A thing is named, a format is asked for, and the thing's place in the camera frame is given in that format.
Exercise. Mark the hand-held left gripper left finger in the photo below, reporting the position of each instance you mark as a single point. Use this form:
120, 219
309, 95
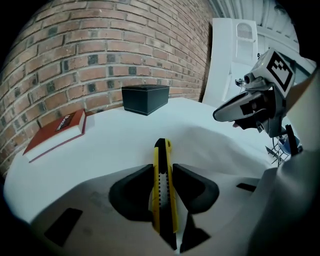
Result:
130, 195

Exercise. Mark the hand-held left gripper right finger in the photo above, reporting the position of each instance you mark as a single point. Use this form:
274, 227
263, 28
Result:
197, 192

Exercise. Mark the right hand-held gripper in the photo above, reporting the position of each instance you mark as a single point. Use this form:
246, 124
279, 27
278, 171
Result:
270, 82

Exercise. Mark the yellow black utility knife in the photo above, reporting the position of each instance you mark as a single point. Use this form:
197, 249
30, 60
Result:
162, 187

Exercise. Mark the person's right forearm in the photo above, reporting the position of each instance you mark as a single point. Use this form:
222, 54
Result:
305, 105

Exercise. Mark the white desk with drawers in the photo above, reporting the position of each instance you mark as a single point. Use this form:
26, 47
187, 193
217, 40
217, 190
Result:
120, 142

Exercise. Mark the white tall cupboard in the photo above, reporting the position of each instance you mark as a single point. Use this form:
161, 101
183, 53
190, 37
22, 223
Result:
222, 55

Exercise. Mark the red hardcover book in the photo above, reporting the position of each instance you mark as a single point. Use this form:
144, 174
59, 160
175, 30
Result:
55, 135

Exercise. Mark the black rectangular box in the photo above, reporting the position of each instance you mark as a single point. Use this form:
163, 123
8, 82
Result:
145, 98

